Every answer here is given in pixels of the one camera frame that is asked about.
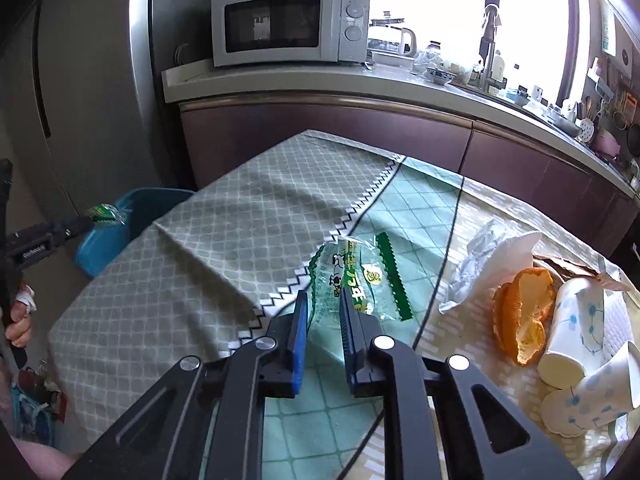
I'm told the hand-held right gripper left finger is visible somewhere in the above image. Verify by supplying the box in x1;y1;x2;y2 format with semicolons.
62;290;311;480

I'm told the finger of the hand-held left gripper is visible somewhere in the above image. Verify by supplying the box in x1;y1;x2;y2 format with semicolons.
50;227;85;250
47;215;97;235

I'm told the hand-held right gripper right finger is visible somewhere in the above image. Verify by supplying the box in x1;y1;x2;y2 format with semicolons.
338;294;583;480

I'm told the small green candy wrapper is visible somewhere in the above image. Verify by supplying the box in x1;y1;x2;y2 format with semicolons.
86;202;126;227

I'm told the clear green-printed plastic wrapper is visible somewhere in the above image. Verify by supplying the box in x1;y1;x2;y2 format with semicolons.
306;232;415;323

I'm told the blue plastic bin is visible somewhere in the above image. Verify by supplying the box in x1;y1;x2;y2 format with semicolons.
74;188;196;279

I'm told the person's left hand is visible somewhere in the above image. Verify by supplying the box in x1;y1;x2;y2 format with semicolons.
2;282;37;349

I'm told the silver refrigerator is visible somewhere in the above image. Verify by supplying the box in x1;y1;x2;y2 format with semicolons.
0;0;173;221

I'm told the crumpled clear plastic film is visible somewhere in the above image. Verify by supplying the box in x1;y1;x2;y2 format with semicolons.
439;219;506;315

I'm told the patterned green beige tablecloth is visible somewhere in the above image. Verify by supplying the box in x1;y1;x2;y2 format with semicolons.
47;130;633;480

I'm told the red and blue floor clutter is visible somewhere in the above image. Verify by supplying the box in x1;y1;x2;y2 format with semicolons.
12;365;67;443

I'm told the orange peel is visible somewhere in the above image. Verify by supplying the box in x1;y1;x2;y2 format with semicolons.
492;267;557;367

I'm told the white paper napkin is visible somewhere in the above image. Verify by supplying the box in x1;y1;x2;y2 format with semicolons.
475;232;543;293

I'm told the person's pink clothing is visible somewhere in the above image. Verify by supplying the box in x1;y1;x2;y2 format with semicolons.
12;437;83;480

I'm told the brown kitchen counter cabinet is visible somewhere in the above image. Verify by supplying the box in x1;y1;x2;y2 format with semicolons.
161;57;640;261

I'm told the blue-patterned white paper cup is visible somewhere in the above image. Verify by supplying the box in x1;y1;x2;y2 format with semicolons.
538;277;606;390
542;340;640;440

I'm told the torn brown paper bag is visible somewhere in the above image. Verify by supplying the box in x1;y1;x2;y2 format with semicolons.
532;255;633;292

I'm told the white microwave oven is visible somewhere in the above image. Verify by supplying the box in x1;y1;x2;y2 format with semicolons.
210;0;372;68

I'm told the pink bowl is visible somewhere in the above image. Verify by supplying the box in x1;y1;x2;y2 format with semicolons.
592;130;621;157

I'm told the kitchen sink faucet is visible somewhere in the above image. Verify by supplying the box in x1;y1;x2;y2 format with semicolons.
477;4;502;86

